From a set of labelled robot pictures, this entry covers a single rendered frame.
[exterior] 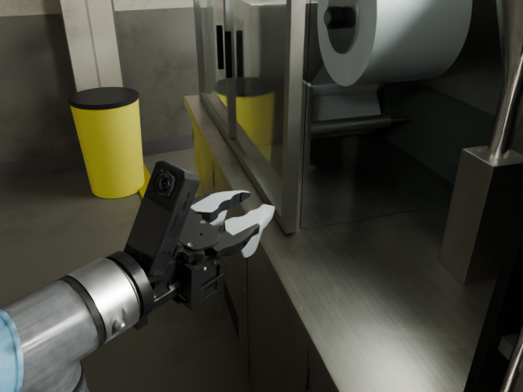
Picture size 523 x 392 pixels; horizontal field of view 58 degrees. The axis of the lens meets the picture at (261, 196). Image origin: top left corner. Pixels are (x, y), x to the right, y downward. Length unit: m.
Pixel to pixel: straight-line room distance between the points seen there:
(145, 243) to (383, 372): 0.50
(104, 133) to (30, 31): 0.91
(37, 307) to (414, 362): 0.63
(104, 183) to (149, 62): 1.01
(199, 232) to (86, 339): 0.16
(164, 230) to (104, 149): 2.70
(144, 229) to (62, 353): 0.14
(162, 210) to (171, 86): 3.36
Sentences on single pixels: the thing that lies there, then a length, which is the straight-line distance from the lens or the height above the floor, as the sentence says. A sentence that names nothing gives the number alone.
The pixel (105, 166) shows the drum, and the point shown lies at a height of 0.25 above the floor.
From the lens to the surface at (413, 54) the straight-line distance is 1.13.
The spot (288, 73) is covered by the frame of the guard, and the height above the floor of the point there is 1.29.
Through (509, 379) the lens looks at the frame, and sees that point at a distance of 0.74.
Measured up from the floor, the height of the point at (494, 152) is 1.18.
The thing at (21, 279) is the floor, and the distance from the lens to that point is 2.75.
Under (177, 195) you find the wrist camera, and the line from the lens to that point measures 0.47.
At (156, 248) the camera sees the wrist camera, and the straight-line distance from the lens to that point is 0.48.
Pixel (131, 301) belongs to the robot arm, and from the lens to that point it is 0.47.
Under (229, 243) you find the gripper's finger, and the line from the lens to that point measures 0.52.
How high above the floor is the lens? 1.52
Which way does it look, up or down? 28 degrees down
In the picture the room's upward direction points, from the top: straight up
